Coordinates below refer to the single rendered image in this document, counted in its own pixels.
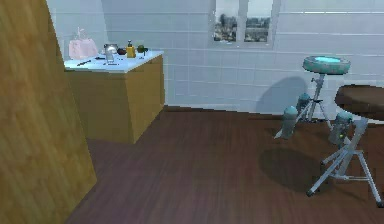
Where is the teal seat stool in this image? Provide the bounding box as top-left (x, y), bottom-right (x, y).
top-left (273, 55), bottom-right (354, 146)

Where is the wooden cupboard side panel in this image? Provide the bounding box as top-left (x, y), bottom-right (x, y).
top-left (0, 0), bottom-right (98, 224)

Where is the window with white frame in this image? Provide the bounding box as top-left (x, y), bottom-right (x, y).
top-left (208, 0), bottom-right (281, 49)

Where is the brown seat stool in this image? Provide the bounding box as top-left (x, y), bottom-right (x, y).
top-left (306, 84), bottom-right (384, 208)

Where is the wooden counter with pale top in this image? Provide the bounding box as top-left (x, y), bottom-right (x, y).
top-left (63, 49), bottom-right (166, 145)

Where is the yellow soap bottle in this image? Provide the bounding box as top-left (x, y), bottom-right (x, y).
top-left (125, 39), bottom-right (137, 59)

